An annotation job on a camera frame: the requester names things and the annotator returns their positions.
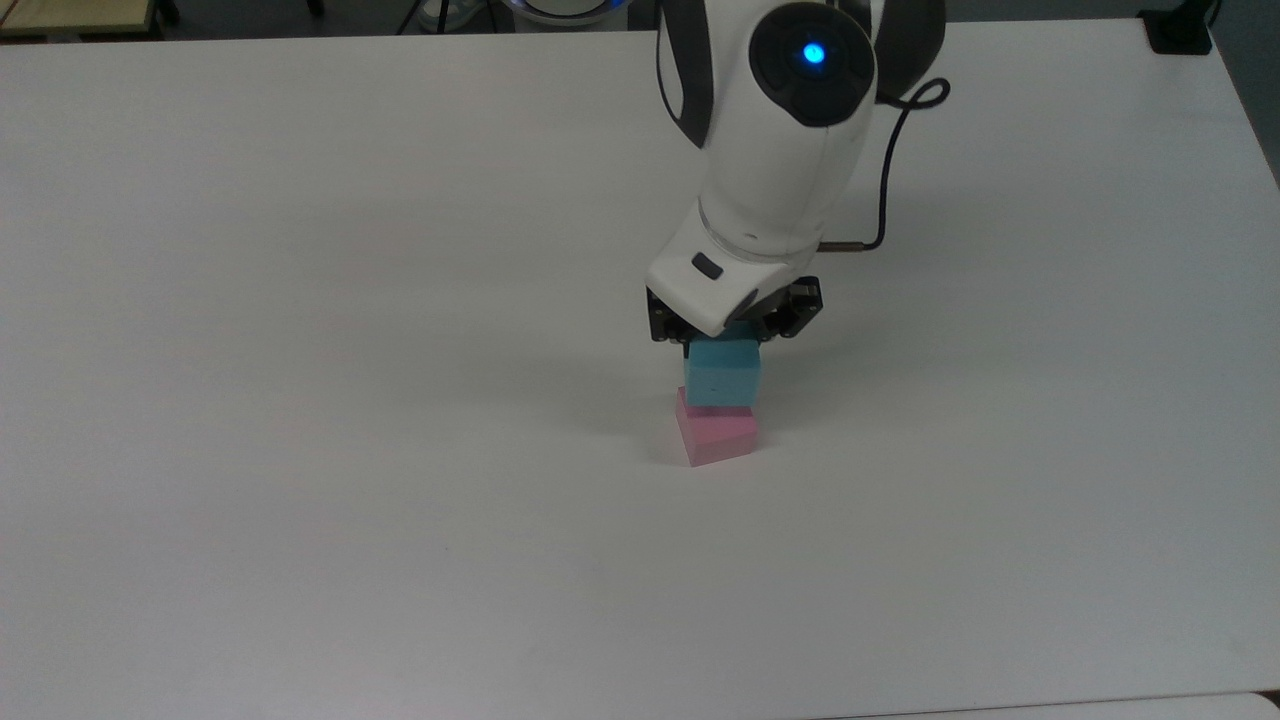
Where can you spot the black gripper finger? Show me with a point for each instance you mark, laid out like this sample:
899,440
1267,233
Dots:
795,305
667,323

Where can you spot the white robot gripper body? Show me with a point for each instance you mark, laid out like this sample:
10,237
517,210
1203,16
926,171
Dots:
712,275

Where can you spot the blue foam cube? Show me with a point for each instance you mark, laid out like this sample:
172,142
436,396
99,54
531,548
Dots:
722,372

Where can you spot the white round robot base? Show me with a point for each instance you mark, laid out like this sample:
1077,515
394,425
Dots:
565,9

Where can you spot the pink foam cube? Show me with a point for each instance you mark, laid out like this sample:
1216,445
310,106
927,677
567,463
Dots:
715,435

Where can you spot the black tripod legs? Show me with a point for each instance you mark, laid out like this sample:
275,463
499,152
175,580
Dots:
440,14

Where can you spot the black table clamp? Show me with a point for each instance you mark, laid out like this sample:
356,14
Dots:
1178,30

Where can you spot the yellow wooden side table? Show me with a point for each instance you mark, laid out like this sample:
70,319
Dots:
75,15

